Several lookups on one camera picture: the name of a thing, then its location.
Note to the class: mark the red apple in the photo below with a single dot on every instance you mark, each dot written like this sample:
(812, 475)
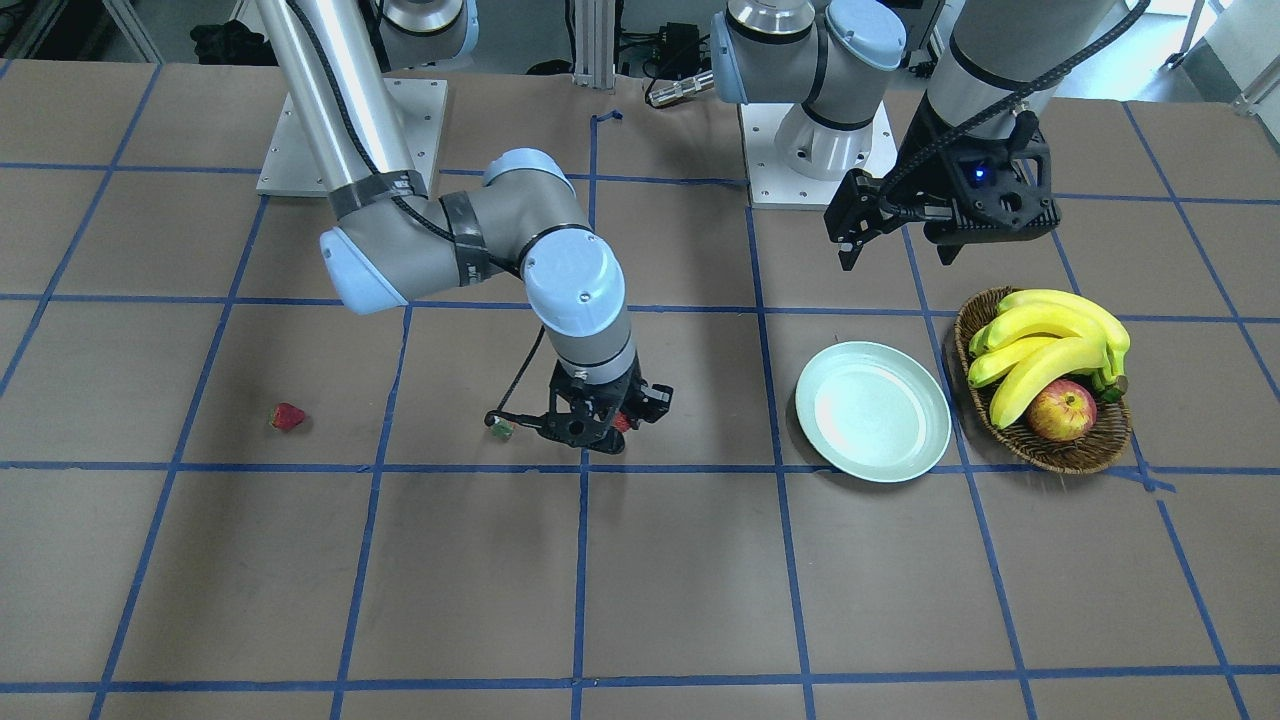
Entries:
(1062, 412)

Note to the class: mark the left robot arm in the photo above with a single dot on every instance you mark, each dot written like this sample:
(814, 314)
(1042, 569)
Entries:
(835, 61)

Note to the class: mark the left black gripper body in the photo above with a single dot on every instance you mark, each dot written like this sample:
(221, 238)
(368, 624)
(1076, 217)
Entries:
(921, 160)

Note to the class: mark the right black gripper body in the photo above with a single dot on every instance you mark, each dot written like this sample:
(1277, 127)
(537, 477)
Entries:
(651, 399)

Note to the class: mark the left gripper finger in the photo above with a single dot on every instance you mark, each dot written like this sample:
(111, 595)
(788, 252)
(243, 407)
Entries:
(848, 253)

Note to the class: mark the yellow banana bunch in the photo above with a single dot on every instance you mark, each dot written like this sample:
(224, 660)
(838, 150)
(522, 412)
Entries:
(1036, 338)

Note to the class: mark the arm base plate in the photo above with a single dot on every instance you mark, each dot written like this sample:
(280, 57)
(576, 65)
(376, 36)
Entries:
(796, 164)
(293, 167)

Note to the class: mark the greenish red strawberry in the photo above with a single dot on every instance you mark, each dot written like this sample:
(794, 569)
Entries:
(500, 428)

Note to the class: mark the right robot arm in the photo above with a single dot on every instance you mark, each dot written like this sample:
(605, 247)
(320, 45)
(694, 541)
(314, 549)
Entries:
(393, 243)

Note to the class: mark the light green plate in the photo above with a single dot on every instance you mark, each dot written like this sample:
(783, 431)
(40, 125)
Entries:
(873, 412)

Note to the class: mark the aluminium frame post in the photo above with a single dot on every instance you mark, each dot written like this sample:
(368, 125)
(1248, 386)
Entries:
(594, 26)

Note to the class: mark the wicker basket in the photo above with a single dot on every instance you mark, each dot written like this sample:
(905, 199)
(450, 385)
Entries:
(1097, 450)

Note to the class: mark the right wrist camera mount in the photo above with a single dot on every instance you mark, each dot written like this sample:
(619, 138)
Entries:
(580, 414)

